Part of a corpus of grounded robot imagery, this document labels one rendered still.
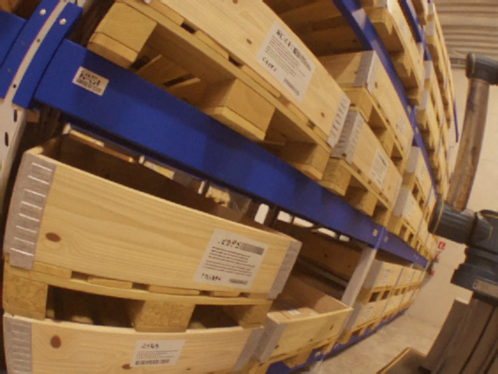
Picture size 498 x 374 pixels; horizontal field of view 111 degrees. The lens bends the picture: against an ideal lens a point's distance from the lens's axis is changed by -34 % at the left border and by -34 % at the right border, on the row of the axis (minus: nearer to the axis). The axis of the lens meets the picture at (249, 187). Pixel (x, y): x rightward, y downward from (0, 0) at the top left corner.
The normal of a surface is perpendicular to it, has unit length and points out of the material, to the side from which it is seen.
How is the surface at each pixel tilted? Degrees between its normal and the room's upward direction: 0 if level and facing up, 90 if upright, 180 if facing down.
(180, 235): 90
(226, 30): 90
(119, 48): 90
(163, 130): 90
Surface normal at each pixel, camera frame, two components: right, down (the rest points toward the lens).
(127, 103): 0.62, 0.21
